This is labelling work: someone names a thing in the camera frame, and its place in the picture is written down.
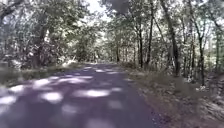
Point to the grey asphalt road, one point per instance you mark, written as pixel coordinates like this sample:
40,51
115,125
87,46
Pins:
86,100

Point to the wood of trees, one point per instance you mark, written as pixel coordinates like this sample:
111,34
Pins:
160,33

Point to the leaf-strewn dirt verge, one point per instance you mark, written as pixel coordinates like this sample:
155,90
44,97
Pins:
180,96

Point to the grassy leaf-strewn verge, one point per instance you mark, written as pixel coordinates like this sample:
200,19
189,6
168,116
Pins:
20,75

